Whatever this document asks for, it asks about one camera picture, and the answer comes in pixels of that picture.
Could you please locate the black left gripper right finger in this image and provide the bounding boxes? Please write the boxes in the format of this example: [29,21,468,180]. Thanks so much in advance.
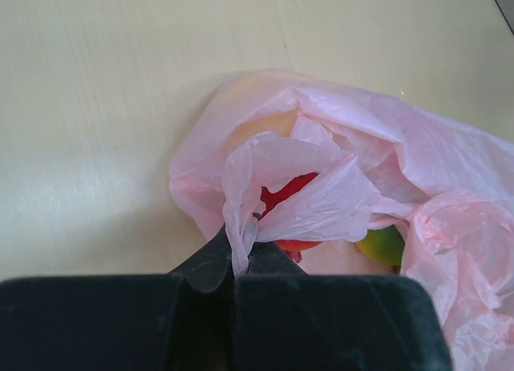
[247,242,306,275]

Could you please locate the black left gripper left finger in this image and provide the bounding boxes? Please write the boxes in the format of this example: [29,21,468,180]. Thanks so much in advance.
[169,226,234,294]

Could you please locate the red apple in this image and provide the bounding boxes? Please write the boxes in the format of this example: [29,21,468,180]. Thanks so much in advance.
[259,172,324,254]

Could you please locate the pink plastic bag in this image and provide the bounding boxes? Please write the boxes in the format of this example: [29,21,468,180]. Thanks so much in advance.
[169,70,513,370]

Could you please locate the green fruit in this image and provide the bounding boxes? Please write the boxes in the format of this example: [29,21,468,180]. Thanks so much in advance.
[356,226,405,267]

